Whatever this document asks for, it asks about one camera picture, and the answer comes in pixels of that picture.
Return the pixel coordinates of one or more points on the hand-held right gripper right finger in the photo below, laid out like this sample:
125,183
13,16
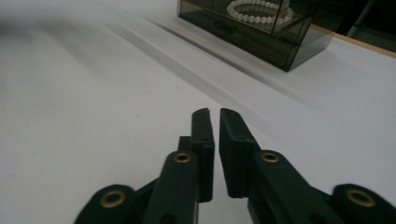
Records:
236,155

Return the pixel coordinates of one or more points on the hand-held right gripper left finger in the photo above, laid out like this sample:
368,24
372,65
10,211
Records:
204,155

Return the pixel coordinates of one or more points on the dark transparent jewelry box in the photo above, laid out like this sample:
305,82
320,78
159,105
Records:
264,46

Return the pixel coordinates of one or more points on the wooden table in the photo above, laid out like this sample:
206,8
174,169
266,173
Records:
358,42

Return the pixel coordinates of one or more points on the black metal stand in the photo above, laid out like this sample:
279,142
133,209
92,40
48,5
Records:
362,15

